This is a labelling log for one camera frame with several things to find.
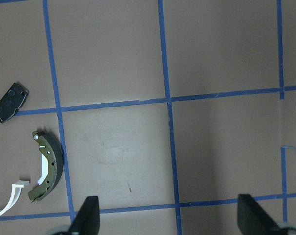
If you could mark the black brake pad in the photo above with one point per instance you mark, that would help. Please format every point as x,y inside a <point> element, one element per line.
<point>12,101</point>

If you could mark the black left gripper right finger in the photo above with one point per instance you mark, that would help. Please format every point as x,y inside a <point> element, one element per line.
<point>252,219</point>

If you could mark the white curved plastic bracket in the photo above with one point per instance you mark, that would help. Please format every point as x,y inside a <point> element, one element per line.
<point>16,190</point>

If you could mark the olive brake shoe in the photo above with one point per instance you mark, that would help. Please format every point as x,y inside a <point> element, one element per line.
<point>52,165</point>

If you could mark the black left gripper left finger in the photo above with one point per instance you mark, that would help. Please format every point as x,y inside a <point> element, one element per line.
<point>87,220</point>

